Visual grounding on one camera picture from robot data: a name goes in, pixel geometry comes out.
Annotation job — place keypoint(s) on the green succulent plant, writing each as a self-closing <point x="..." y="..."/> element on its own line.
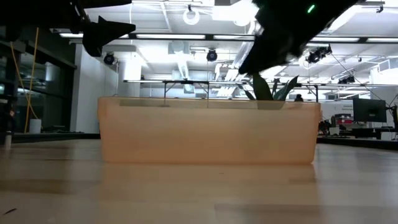
<point x="261" y="88"/>

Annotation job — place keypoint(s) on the person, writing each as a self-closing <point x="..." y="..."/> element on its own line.
<point x="298" y="98"/>

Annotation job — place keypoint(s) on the black aluminium table frame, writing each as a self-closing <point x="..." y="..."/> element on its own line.
<point x="46" y="137"/>

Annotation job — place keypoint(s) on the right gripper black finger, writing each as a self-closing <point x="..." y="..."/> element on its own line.
<point x="267" y="56"/>

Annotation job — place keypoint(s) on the long ceiling light strip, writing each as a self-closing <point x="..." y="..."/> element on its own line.
<point x="382" y="40"/>
<point x="335" y="39"/>
<point x="171" y="36"/>

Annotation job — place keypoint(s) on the cluttered office desk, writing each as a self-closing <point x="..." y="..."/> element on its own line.
<point x="367" y="132"/>

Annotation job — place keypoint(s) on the black-framed long table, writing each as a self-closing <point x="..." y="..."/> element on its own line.
<point x="186" y="82"/>

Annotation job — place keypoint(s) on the translucent orange plastic bin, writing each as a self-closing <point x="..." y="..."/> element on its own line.
<point x="202" y="133"/>

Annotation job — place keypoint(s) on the white bucket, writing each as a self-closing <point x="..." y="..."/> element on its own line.
<point x="35" y="127"/>

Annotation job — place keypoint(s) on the black ceiling-hung camera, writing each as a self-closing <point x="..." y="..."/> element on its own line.
<point x="109" y="59"/>
<point x="315" y="57"/>
<point x="211" y="55"/>

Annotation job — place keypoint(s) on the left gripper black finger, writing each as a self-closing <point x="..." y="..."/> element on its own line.
<point x="102" y="2"/>
<point x="99" y="34"/>

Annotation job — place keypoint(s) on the black computer monitor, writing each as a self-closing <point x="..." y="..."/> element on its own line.
<point x="370" y="110"/>

